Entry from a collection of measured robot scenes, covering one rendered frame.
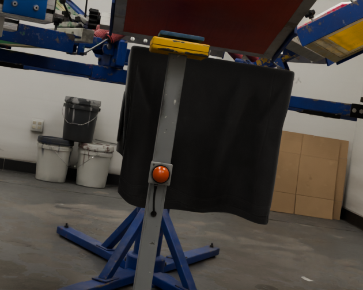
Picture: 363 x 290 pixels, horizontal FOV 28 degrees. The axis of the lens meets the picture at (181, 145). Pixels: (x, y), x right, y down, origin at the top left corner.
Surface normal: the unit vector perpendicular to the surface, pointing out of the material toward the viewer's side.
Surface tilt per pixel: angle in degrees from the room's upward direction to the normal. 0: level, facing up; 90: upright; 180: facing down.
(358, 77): 90
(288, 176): 78
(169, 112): 90
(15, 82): 90
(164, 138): 90
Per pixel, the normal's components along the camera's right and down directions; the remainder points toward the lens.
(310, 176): 0.12, -0.14
